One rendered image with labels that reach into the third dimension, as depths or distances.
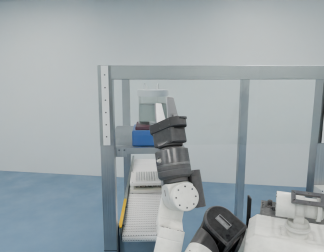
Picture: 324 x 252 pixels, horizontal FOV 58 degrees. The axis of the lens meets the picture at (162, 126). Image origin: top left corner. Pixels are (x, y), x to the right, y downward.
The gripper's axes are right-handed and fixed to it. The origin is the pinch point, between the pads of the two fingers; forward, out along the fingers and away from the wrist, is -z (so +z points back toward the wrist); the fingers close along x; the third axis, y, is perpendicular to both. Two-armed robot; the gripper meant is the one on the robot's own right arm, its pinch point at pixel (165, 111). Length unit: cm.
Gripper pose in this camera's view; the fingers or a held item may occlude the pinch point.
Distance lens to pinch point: 79.3
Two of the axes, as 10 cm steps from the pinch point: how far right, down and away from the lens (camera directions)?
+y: -7.8, -0.3, -6.2
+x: 6.1, -2.6, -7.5
